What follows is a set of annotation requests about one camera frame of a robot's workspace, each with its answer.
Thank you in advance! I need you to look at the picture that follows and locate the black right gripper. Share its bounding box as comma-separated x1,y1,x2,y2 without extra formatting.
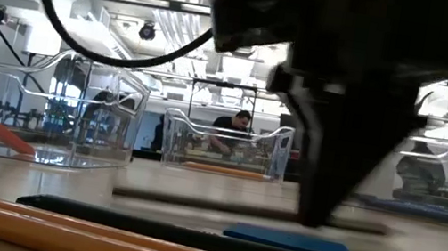
245,0,448,243

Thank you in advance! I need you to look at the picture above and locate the blue crayon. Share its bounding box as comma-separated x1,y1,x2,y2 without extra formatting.
350,191,448,224

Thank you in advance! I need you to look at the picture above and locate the pink eraser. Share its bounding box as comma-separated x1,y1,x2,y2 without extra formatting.
0,121,41,158

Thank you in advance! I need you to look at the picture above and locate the person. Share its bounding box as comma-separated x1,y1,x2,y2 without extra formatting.
204,104,255,160
390,137,448,203

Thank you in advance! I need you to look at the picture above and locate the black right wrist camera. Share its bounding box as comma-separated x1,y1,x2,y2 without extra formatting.
197,0,306,65

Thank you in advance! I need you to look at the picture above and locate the black right camera cable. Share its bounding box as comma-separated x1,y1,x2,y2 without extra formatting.
20,0,220,82

